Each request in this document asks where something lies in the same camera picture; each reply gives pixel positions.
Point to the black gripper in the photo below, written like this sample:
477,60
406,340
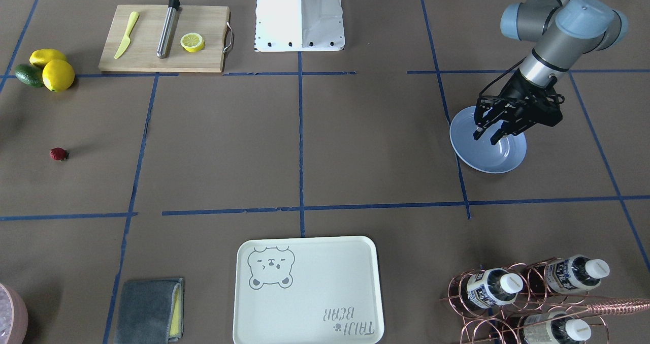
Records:
519,87

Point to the light blue plate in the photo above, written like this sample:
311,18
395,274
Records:
506,155

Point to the red strawberry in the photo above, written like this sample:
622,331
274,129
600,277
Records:
59,154

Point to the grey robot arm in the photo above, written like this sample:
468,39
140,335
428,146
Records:
562,31

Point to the bottle upper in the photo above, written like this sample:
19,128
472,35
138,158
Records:
492,287
575,274

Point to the bottle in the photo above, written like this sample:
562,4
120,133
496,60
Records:
575,274
492,287
554,327

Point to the bottle lower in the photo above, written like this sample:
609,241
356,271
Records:
554,327

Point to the cream bear tray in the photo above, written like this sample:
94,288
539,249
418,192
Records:
308,290

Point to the yellow lemon half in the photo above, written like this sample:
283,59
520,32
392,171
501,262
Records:
192,42

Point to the yellow sponge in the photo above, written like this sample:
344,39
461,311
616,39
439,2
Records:
176,326

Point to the yellow-green plastic knife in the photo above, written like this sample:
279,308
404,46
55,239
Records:
126,39

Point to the yellow lemon front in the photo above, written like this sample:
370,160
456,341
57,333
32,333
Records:
58,75

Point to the yellow lemon rear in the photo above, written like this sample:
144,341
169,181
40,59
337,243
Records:
41,57

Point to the green avocado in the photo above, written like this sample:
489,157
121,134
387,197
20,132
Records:
30,75

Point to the copper wire bottle rack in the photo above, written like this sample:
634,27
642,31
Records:
503,324

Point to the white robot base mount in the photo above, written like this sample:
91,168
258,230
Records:
299,26

